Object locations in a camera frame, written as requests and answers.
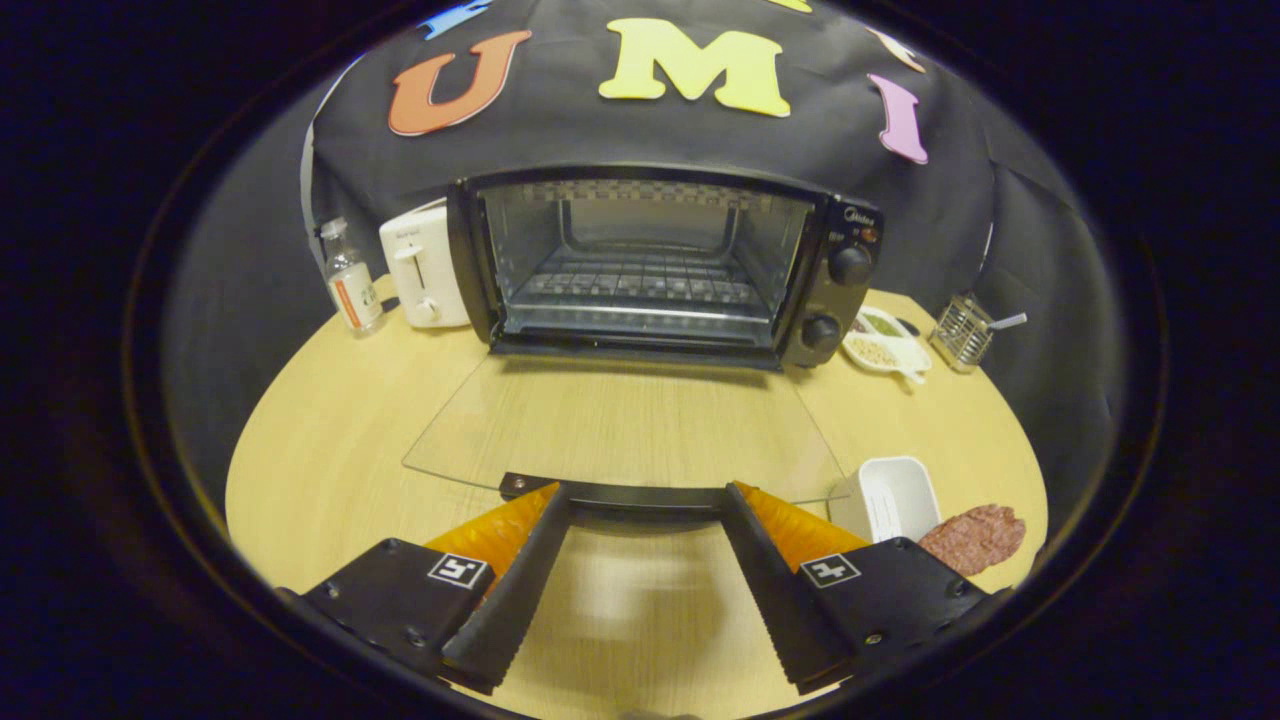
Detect white rectangular tray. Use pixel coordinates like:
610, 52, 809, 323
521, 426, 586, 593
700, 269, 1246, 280
827, 456, 943, 547

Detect clear plastic bottle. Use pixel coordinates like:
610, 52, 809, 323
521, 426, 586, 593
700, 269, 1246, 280
319, 217, 386, 338

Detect white bread toaster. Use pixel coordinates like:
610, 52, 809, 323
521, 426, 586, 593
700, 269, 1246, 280
378, 198, 474, 330

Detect black toaster oven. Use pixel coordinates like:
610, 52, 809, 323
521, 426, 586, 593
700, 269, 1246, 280
402, 164, 887, 523

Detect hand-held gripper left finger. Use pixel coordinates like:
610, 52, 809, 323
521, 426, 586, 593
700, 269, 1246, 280
298, 482, 572, 697

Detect metal wire utensil holder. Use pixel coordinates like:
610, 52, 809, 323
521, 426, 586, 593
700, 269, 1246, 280
927, 291, 997, 376

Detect black backdrop cloth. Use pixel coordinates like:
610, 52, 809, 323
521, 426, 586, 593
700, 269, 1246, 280
165, 0, 1133, 506

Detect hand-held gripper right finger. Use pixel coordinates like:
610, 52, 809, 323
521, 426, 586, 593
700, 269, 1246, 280
722, 481, 1013, 697

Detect brown meat steak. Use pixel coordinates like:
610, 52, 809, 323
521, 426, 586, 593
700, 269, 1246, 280
917, 503, 1028, 579

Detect white divided dish with beans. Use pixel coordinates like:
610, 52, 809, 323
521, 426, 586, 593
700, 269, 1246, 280
841, 306, 934, 386

